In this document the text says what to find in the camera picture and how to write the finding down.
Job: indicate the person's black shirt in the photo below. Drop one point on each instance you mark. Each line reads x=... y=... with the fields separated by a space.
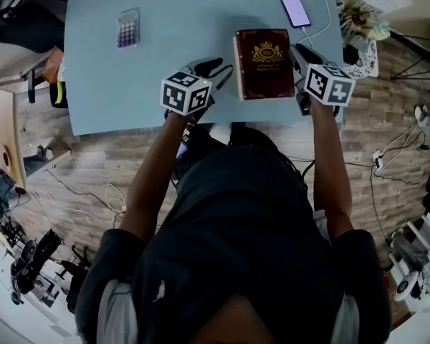
x=243 y=256

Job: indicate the white power strip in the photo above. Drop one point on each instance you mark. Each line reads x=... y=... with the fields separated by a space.
x=378 y=160

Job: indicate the orange bag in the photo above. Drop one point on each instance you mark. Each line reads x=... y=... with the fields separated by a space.
x=53 y=65

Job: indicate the black waist device with screen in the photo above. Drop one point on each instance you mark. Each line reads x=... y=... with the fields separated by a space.
x=182 y=149

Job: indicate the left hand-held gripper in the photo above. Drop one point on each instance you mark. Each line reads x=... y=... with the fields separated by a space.
x=181 y=95

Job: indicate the person's left forearm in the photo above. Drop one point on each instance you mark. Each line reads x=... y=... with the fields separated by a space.
x=150 y=177

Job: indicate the black white patterned bag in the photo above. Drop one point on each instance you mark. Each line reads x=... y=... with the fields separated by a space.
x=362 y=59

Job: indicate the wooden desk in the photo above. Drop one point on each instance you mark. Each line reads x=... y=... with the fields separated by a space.
x=3 y=127

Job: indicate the yellow curved object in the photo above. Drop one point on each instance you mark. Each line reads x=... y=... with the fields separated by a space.
x=59 y=91

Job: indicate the maroon book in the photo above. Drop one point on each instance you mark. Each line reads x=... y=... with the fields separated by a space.
x=268 y=65

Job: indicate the black chair with backpack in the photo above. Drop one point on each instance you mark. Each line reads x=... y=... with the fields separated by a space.
x=32 y=260

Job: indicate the person's right forearm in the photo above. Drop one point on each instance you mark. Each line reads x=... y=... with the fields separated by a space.
x=331 y=177

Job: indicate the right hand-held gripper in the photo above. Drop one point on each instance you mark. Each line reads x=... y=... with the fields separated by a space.
x=326 y=84

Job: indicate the person's legs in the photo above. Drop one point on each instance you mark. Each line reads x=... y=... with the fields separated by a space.
x=251 y=136

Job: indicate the flower bouquet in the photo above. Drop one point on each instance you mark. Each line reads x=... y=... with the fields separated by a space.
x=362 y=20

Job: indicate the smartphone with lit screen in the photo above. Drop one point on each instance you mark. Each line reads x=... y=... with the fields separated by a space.
x=294 y=8

